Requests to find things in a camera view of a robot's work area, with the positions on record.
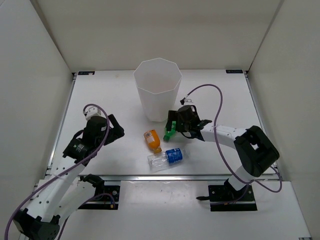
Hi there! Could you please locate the green plastic bottle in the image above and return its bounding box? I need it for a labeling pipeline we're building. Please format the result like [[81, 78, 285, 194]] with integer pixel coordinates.
[[163, 121, 176, 142]]

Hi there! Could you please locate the orange juice bottle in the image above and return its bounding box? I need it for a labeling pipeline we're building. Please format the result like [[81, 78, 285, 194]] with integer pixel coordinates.
[[143, 129, 162, 154]]

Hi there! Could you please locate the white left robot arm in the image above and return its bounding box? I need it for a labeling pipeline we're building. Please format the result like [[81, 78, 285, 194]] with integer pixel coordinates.
[[13, 114, 125, 240]]

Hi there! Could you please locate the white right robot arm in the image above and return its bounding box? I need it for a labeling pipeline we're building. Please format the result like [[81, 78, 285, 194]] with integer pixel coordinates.
[[165, 105, 280, 204]]

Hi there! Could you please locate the white octagonal bin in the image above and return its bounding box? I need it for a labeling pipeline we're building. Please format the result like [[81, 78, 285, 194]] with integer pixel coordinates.
[[133, 57, 182, 122]]

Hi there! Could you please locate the clear bottle blue label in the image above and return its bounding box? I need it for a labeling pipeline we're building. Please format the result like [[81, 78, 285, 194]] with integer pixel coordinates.
[[147, 148, 190, 173]]

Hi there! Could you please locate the dark right corner sticker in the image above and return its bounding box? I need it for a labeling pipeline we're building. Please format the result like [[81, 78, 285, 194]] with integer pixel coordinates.
[[225, 69, 244, 74]]

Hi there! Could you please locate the dark corner sticker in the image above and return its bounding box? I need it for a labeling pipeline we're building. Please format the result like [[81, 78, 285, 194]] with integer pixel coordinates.
[[225, 69, 244, 74], [77, 71, 95, 76]]

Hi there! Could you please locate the dark left corner sticker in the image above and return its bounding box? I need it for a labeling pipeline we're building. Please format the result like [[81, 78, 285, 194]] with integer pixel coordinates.
[[77, 71, 95, 76]]

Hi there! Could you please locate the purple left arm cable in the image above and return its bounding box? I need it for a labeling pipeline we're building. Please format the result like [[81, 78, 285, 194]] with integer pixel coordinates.
[[4, 104, 111, 240]]

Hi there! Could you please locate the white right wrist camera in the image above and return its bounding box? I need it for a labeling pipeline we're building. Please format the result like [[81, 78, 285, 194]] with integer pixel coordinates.
[[180, 97, 193, 106]]

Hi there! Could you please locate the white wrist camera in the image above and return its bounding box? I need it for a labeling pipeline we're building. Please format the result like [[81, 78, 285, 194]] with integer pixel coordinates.
[[83, 106, 101, 121], [180, 97, 193, 106]]

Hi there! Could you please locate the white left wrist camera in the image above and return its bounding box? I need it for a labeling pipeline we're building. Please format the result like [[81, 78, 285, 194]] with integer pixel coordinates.
[[83, 106, 101, 121]]

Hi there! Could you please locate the aluminium table edge rail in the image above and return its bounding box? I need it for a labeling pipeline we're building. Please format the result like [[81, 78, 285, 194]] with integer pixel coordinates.
[[79, 174, 282, 183]]

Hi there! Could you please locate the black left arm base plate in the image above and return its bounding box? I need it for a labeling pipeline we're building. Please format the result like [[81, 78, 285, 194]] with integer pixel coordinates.
[[78, 181, 121, 211]]

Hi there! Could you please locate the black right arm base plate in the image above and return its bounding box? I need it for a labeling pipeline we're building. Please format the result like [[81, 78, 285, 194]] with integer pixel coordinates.
[[208, 185, 258, 212]]

